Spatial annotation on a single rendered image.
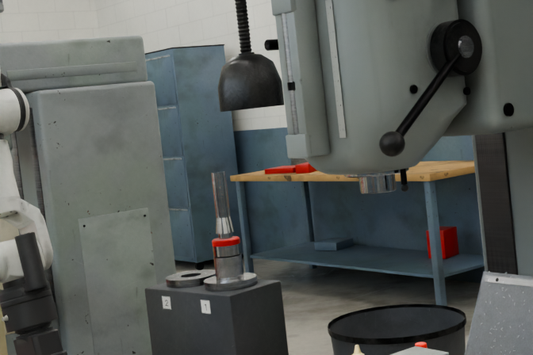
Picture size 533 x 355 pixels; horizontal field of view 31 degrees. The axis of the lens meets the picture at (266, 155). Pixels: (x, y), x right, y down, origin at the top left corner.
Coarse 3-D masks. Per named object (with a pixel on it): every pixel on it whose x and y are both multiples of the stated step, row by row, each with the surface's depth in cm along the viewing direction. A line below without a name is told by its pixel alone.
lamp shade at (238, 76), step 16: (224, 64) 105; (240, 64) 103; (256, 64) 103; (272, 64) 105; (224, 80) 104; (240, 80) 103; (256, 80) 103; (272, 80) 104; (224, 96) 104; (240, 96) 103; (256, 96) 103; (272, 96) 104
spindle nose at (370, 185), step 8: (384, 176) 124; (392, 176) 125; (360, 184) 126; (368, 184) 125; (376, 184) 124; (384, 184) 124; (392, 184) 125; (360, 192) 127; (368, 192) 125; (376, 192) 124; (384, 192) 124
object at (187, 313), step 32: (160, 288) 164; (192, 288) 160; (224, 288) 155; (256, 288) 155; (160, 320) 164; (192, 320) 158; (224, 320) 152; (256, 320) 155; (160, 352) 165; (192, 352) 159; (224, 352) 153; (256, 352) 155; (288, 352) 160
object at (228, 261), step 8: (216, 248) 157; (224, 248) 157; (232, 248) 157; (240, 248) 159; (216, 256) 158; (224, 256) 157; (232, 256) 157; (240, 256) 158; (216, 264) 158; (224, 264) 157; (232, 264) 157; (240, 264) 158; (216, 272) 158; (224, 272) 157; (232, 272) 157; (240, 272) 158; (224, 280) 157
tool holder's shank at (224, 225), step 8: (216, 176) 157; (224, 176) 158; (216, 184) 157; (224, 184) 158; (216, 192) 158; (224, 192) 158; (216, 200) 158; (224, 200) 158; (216, 208) 158; (224, 208) 158; (216, 216) 158; (224, 216) 158; (216, 224) 158; (224, 224) 158; (216, 232) 158; (224, 232) 157
